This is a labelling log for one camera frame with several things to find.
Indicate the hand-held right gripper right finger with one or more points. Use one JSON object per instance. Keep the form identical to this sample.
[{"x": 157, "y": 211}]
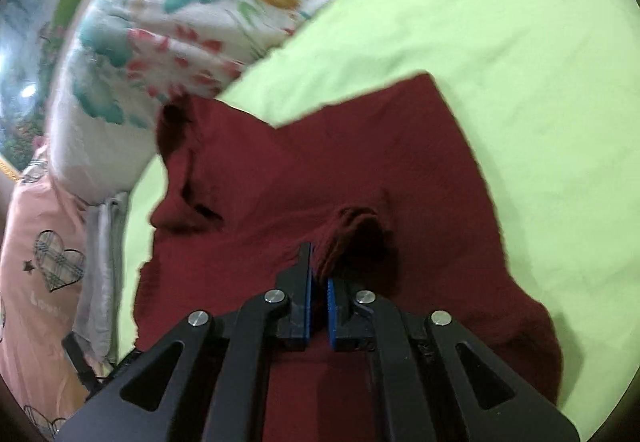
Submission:
[{"x": 331, "y": 317}]

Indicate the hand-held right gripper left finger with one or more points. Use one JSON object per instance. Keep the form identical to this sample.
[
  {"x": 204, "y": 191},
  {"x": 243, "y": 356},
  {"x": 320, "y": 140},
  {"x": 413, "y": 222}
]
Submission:
[{"x": 295, "y": 302}]

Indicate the dark red knit sweater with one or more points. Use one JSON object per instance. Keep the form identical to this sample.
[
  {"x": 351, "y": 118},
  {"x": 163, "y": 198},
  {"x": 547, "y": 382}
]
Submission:
[{"x": 350, "y": 161}]

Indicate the pink pillow with plaid hearts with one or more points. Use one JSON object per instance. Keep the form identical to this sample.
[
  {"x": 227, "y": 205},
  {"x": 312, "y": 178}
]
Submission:
[{"x": 30, "y": 282}]

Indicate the grey folded cloth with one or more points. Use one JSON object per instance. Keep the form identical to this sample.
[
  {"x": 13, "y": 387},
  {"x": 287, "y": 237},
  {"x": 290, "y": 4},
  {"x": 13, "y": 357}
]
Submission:
[{"x": 102, "y": 262}]

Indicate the floral white pillow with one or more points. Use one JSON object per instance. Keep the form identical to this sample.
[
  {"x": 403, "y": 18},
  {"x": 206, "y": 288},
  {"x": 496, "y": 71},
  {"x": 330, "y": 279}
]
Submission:
[{"x": 200, "y": 21}]

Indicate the light green bed sheet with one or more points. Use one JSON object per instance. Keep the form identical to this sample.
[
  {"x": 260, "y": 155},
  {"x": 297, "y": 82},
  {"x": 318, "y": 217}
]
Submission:
[{"x": 500, "y": 71}]

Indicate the gold framed landscape painting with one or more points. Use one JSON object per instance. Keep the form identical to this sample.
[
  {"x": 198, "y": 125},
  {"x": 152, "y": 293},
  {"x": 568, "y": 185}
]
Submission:
[{"x": 30, "y": 21}]

